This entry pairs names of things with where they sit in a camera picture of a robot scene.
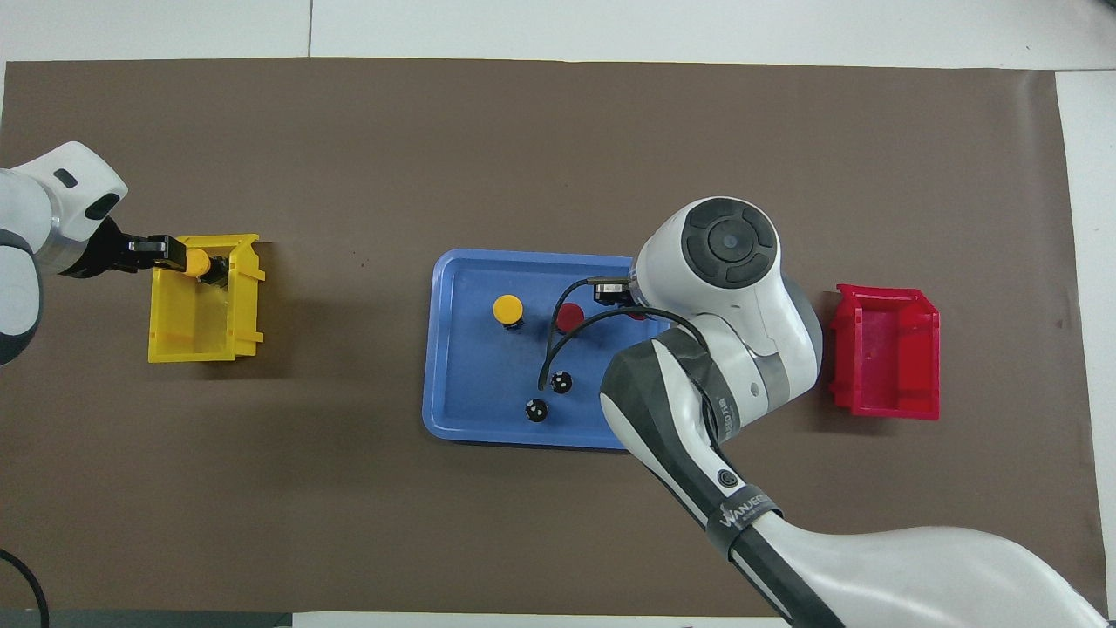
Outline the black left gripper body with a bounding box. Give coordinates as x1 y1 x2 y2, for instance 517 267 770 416
83 218 132 278

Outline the blue plastic tray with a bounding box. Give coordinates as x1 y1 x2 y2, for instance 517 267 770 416
422 249 672 452

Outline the black loose cable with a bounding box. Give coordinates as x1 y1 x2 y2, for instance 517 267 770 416
0 547 51 628

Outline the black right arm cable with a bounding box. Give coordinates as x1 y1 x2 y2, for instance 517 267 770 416
539 277 707 391

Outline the yellow plastic bin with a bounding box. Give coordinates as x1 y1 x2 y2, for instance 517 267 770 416
147 233 267 364

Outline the red plastic bin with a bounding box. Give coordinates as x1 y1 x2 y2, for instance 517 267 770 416
828 283 942 421

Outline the brown paper mat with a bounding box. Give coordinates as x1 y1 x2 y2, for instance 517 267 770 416
0 58 1108 622

